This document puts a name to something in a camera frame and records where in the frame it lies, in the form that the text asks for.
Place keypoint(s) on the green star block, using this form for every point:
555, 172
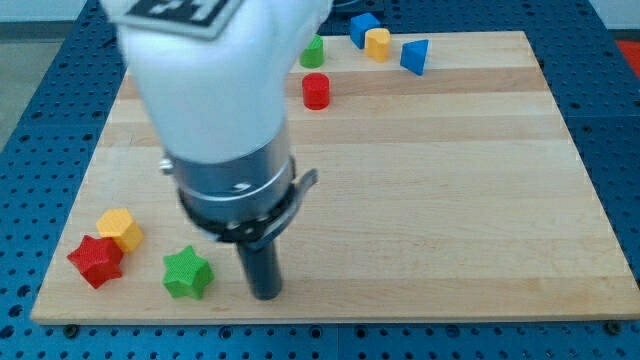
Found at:
187, 274

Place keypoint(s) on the green half-round block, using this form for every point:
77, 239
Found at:
313, 55

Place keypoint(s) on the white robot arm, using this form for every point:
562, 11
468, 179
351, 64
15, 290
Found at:
212, 76

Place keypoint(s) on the wooden board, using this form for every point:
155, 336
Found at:
455, 196

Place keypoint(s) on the red star block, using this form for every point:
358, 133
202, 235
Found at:
97, 260

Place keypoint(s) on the blue triangle block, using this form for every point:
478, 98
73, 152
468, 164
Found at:
414, 55

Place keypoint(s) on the blue cube block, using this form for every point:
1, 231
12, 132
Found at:
358, 27

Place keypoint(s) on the red cylinder block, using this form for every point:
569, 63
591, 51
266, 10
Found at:
316, 91

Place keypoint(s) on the black white fiducial tag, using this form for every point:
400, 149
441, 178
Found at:
201, 19

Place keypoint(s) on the yellow hexagon block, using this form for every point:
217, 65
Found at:
120, 225

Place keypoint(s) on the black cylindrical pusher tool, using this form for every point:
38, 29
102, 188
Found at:
262, 270

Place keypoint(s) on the yellow heart block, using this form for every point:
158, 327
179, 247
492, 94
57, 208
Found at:
377, 44

